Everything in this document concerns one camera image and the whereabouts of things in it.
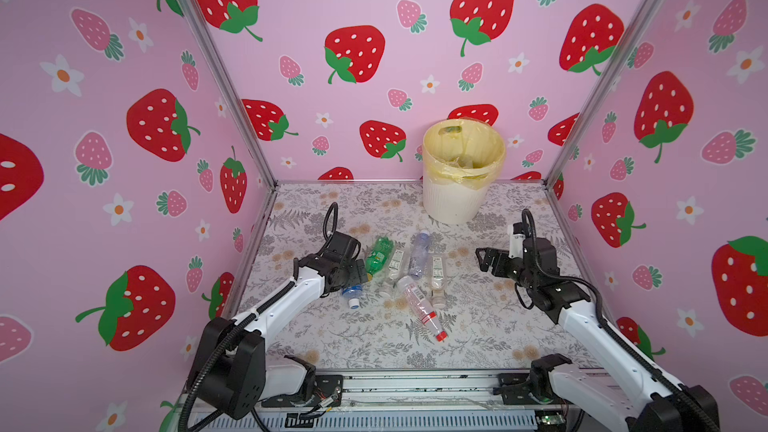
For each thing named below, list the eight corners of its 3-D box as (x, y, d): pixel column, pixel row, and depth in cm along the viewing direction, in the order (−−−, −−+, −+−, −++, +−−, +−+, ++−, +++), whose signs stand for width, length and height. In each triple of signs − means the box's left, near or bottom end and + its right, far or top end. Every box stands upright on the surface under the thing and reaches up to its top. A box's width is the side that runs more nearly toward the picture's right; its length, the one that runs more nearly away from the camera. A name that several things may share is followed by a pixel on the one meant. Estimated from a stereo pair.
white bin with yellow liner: (424, 232, 108) (432, 173, 85) (420, 180, 126) (426, 119, 103) (491, 232, 108) (516, 173, 85) (477, 180, 126) (496, 119, 103)
